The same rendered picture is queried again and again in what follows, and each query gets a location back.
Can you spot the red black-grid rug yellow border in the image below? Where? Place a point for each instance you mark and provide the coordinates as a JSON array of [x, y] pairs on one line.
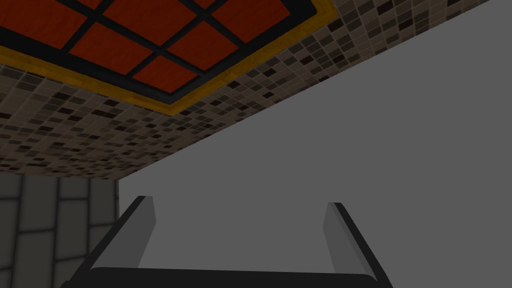
[[160, 24]]

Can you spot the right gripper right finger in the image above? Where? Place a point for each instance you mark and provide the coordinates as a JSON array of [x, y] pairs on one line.
[[344, 248]]

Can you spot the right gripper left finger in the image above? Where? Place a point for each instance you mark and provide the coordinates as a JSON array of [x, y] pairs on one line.
[[128, 240]]

